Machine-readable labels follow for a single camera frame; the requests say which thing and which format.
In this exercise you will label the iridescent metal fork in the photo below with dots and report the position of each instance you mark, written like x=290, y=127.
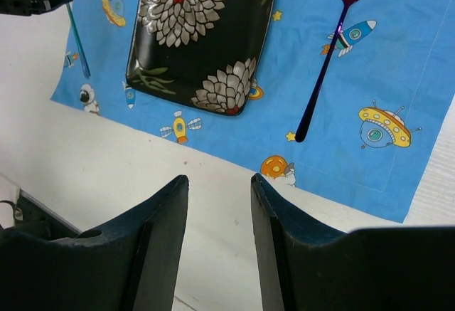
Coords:
x=71, y=57

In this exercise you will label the blue space print cloth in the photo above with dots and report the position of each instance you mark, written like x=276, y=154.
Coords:
x=386, y=92

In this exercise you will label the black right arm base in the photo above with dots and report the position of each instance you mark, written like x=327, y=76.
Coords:
x=34, y=218

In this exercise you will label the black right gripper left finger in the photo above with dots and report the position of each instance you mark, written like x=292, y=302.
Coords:
x=127, y=263

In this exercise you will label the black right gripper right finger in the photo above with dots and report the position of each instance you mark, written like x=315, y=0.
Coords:
x=305, y=264

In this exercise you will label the black floral square plate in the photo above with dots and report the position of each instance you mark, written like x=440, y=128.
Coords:
x=198, y=53

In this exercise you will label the purple metal spoon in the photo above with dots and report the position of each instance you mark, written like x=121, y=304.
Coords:
x=304, y=125

